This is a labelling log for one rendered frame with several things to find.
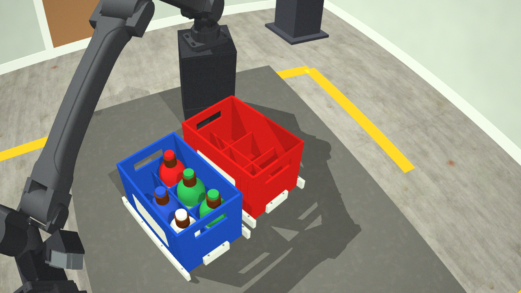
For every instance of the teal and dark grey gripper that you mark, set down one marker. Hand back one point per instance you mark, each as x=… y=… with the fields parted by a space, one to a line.
x=49 y=286

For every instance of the blue plastic bottle crate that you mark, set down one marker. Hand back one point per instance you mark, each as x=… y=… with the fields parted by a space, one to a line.
x=187 y=249

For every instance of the white bottle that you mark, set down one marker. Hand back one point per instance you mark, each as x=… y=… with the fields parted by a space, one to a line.
x=182 y=220

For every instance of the red crate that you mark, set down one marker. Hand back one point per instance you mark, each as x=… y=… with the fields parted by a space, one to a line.
x=255 y=154

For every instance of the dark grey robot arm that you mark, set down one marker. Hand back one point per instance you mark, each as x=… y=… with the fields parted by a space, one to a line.
x=46 y=195

